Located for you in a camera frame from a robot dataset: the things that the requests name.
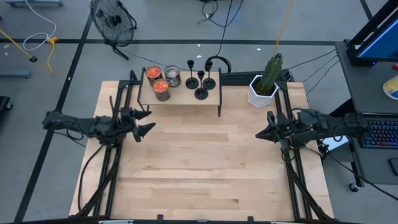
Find yellow hanging cord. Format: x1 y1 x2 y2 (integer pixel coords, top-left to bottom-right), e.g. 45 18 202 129
272 0 295 58

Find tangled black floor cables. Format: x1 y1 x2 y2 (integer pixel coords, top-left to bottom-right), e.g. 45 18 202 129
197 0 245 28

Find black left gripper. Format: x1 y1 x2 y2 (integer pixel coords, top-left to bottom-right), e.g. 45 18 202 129
116 107 156 143

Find black left arm floor cable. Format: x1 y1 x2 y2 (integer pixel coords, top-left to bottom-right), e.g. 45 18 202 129
76 144 105 212

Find candle tin with orange wax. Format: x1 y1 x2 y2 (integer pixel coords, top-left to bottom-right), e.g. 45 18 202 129
145 65 163 87
152 78 172 102

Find computer monitor with blue screen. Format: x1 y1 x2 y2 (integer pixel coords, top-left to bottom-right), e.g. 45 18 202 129
345 0 398 67

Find yellow and blue disc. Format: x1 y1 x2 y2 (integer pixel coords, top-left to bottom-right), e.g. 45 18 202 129
382 74 398 100

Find wooden shelf with black legs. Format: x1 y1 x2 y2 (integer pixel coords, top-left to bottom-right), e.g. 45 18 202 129
136 67 223 118

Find white plant pot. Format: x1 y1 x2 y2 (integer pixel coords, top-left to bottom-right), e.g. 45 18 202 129
248 74 280 109

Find yellow floor cable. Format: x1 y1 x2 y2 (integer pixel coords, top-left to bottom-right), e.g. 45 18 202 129
46 36 59 75

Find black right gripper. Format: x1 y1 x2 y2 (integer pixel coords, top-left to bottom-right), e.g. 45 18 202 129
255 111 301 147

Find black arm floor cable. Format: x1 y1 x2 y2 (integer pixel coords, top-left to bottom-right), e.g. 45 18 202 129
76 144 105 212
329 154 398 202

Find white paper sheet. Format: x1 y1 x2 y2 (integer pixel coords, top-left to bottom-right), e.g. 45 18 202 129
322 136 349 152

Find black desk cable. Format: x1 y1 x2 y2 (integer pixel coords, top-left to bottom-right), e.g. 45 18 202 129
285 49 340 71

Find grey desk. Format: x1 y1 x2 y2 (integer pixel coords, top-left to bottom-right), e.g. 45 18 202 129
335 39 398 114

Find grey stand foot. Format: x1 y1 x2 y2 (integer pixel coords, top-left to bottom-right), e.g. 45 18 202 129
5 0 63 7
0 70 31 79

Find candle tin with grey wax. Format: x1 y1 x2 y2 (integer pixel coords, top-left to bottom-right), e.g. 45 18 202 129
164 64 182 88

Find black floor fan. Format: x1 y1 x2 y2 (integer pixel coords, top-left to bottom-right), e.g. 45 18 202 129
90 0 137 61

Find yellow pole with black foot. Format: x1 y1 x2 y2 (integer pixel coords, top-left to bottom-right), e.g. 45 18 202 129
0 29 39 63

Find black right arm floor cable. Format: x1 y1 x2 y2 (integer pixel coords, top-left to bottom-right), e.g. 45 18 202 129
329 154 398 202

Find black metal candlestick holder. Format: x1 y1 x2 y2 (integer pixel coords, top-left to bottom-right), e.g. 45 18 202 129
185 59 200 90
202 60 216 91
194 70 209 101

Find white floor cable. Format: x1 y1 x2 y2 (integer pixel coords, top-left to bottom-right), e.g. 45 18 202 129
23 0 58 52

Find laptop with lit keyboard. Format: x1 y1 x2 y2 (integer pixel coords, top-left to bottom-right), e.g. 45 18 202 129
348 112 398 186

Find black fan cable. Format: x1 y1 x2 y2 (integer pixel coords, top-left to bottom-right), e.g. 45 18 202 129
119 48 193 72

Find green cactus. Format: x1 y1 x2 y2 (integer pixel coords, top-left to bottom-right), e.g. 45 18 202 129
259 52 284 93

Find black computer mouse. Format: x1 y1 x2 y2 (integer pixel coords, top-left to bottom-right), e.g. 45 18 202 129
388 157 398 177

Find black aluminium frame rails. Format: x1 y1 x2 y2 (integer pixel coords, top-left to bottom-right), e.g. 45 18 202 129
273 71 335 222
74 70 150 218

